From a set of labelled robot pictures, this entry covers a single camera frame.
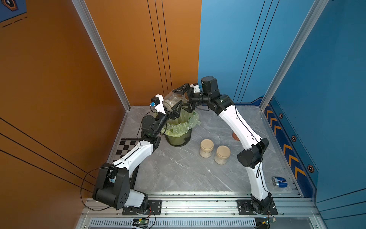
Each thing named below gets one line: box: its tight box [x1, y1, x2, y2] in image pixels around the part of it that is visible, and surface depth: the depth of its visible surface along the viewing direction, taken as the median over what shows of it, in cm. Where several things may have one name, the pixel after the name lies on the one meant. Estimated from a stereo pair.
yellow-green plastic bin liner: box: [161, 110, 202, 138], surface depth 79 cm
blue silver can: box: [271, 176, 288, 188], surface depth 81 cm
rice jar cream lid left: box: [200, 138, 214, 153], surface depth 87 cm
